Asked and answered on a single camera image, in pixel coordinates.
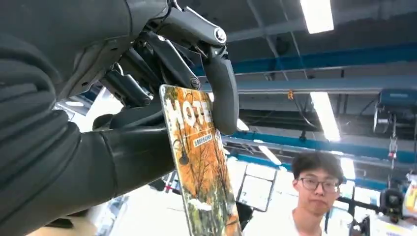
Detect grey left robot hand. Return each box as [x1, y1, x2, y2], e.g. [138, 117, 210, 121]
[0, 0, 240, 215]

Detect orange hotel card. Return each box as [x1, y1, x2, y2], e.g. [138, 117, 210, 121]
[159, 84, 242, 236]

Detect ribbed grey left arm sleeve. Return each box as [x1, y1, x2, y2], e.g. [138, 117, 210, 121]
[0, 32, 82, 236]

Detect white ceiling light tube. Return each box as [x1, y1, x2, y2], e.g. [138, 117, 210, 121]
[339, 157, 357, 180]
[299, 0, 335, 34]
[309, 91, 341, 143]
[258, 145, 283, 166]

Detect black framed white board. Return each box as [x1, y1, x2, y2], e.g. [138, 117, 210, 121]
[237, 163, 278, 213]

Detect blue overhead beam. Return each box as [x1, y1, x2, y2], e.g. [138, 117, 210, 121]
[225, 130, 417, 165]
[192, 44, 417, 76]

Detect grey overhead beam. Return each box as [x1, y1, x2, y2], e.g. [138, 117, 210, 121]
[200, 75, 417, 96]

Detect black-framed eyeglasses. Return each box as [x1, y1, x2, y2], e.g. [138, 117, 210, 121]
[298, 177, 339, 193]

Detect person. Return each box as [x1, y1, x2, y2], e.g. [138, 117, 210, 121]
[242, 151, 346, 236]

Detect blue overhead crane hoist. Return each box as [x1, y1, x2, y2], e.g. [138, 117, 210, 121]
[373, 88, 417, 135]

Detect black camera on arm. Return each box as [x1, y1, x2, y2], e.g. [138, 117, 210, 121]
[337, 188, 405, 225]

